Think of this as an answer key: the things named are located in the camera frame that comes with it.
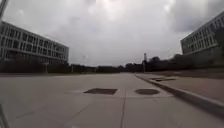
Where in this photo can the row of dark trees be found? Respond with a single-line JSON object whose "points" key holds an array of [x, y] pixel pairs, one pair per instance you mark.
{"points": [[116, 68]]}

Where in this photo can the square dark manhole cover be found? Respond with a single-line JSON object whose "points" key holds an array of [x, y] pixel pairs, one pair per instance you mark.
{"points": [[100, 91]]}

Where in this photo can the pale tower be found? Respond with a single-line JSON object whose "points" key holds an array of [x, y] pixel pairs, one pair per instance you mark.
{"points": [[145, 60]]}

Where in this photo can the round dark manhole cover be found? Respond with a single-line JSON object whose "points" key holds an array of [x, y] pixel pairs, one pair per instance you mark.
{"points": [[147, 91]]}

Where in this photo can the dark flat cover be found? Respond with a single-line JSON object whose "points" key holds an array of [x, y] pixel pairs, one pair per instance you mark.
{"points": [[162, 79]]}

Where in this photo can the grey concrete pavement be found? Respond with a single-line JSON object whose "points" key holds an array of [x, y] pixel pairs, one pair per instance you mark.
{"points": [[66, 106]]}

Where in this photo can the grey concrete kerb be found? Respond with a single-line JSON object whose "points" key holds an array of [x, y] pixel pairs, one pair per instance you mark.
{"points": [[186, 95]]}

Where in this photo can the long pale building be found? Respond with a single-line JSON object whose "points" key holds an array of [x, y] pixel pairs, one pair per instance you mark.
{"points": [[30, 45]]}

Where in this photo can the raised paved strip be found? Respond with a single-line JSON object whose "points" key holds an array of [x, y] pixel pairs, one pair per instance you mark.
{"points": [[200, 85]]}

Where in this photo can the grey multi-storey building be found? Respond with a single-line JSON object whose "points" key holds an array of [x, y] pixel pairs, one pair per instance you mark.
{"points": [[205, 38]]}

